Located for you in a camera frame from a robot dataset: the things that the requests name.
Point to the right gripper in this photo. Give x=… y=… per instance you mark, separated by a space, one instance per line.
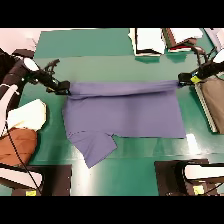
x=186 y=79

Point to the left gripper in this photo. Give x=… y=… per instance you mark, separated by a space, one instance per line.
x=62 y=87

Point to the purple T-shirt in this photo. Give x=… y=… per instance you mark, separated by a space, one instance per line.
x=133 y=113

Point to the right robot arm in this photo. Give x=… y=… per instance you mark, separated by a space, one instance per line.
x=210 y=68

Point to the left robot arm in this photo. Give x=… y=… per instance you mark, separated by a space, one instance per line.
x=16 y=74

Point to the dark brown garment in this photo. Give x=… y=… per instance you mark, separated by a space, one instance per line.
x=176 y=44

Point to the grey-brown garment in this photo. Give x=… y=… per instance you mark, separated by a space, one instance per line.
x=215 y=101

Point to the pale garment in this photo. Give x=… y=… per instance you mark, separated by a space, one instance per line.
x=216 y=36

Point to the orange-brown garment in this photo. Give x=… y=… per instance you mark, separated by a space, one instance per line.
x=17 y=146

